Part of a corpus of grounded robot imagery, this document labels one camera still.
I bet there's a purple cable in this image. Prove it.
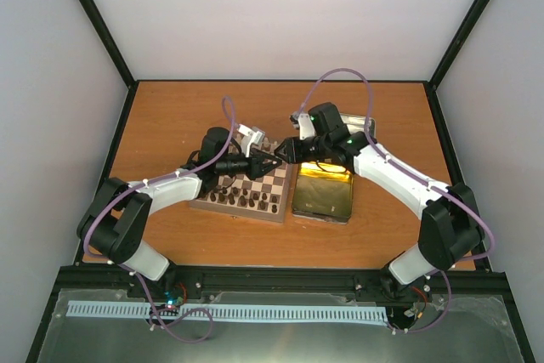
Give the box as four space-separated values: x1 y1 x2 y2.
299 68 496 334
82 96 239 341

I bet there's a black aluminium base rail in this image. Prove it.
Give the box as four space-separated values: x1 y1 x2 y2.
54 264 511 309

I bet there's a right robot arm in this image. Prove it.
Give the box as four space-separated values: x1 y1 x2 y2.
275 102 486 290

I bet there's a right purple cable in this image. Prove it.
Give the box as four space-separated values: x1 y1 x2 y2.
299 68 496 334

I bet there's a green lit circuit board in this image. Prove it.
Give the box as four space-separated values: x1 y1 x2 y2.
164 284 188 309

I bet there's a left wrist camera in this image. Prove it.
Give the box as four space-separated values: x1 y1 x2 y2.
237 124 265 157

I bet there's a black frame post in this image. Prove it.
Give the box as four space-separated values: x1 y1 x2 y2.
77 0 136 89
428 0 490 91

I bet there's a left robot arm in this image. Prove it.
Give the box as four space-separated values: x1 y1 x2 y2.
76 127 282 298

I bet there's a wooden chess board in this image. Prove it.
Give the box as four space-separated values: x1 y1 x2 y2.
190 162 292 223

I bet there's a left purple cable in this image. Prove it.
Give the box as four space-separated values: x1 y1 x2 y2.
82 96 239 341

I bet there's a gold tin box base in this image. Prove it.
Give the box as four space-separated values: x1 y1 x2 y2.
292 162 354 224

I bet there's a black frame post right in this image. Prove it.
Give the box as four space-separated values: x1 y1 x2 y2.
428 0 490 91

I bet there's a light blue cable duct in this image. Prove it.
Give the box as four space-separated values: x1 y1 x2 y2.
65 301 388 326

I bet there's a black frame post left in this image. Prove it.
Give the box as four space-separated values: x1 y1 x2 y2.
77 0 136 89

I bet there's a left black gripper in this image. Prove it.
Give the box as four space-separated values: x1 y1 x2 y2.
217 149 282 182

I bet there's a silver tin lid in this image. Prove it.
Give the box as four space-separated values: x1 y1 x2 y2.
340 113 376 139

